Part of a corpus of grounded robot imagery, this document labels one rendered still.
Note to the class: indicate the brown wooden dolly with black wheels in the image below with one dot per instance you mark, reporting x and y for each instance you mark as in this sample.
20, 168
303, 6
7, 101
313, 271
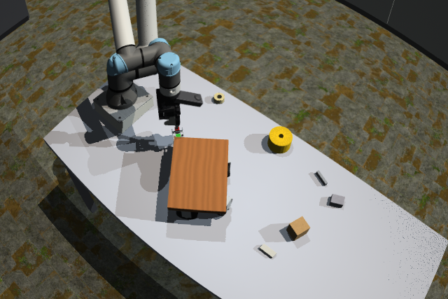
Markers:
198, 179

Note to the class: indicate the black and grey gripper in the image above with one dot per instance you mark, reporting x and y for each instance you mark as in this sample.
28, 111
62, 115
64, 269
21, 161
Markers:
167, 110

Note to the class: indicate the tan cardboard box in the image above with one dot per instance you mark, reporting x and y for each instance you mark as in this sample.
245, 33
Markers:
298, 228

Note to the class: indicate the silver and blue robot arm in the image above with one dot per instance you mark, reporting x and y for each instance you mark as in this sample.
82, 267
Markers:
130, 63

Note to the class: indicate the yellow short cylinder with centre hole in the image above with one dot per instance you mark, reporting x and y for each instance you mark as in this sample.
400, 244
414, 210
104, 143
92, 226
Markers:
280, 139

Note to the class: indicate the beige roll of tape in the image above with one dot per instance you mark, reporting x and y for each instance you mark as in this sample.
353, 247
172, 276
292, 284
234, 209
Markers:
219, 95

